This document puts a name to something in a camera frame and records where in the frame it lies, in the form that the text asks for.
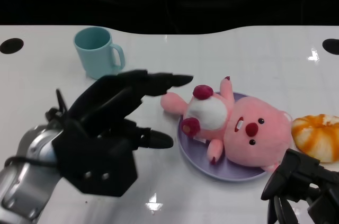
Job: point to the orange white toy bread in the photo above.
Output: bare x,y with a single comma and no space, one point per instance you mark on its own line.
315,136

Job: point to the pink plush doll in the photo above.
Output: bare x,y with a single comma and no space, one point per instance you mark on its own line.
254,139

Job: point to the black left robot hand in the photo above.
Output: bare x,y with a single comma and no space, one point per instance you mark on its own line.
98,160

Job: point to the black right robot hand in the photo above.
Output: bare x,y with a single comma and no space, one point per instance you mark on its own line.
302,176

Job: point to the purple plastic plate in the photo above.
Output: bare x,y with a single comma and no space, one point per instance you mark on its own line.
193,163

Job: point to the black round table grommet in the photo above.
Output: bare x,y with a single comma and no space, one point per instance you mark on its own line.
331,46
10,46

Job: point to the teal plastic mug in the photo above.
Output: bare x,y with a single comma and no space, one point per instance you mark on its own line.
94,57

